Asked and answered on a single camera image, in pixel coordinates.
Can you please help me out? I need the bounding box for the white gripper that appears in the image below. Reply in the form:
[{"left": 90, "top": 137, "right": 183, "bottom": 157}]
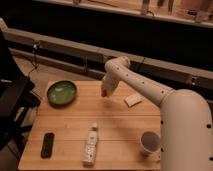
[{"left": 101, "top": 74, "right": 119, "bottom": 97}]

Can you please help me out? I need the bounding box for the red pepper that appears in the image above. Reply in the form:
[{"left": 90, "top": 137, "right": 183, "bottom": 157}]
[{"left": 101, "top": 90, "right": 108, "bottom": 97}]

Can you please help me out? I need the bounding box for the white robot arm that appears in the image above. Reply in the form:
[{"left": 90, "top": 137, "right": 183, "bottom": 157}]
[{"left": 101, "top": 56, "right": 213, "bottom": 171}]

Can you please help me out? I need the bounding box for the white sponge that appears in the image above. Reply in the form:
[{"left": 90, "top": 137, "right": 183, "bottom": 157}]
[{"left": 124, "top": 93, "right": 142, "bottom": 107}]

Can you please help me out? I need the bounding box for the green bowl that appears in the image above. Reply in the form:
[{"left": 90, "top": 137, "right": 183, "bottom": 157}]
[{"left": 46, "top": 80, "right": 78, "bottom": 106}]

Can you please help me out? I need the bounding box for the wooden table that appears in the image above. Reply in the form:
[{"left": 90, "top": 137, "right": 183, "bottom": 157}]
[{"left": 18, "top": 81, "right": 160, "bottom": 171}]

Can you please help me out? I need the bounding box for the white cup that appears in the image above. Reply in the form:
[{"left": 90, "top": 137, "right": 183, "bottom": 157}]
[{"left": 139, "top": 131, "right": 161, "bottom": 156}]

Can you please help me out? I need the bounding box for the white plastic bottle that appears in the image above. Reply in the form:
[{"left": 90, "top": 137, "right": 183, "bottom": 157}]
[{"left": 82, "top": 123, "right": 98, "bottom": 167}]

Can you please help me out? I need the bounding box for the black remote control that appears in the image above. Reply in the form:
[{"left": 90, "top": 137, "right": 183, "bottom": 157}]
[{"left": 41, "top": 133, "right": 54, "bottom": 158}]

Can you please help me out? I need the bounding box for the black chair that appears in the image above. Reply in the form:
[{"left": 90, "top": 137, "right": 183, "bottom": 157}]
[{"left": 0, "top": 30, "right": 40, "bottom": 154}]

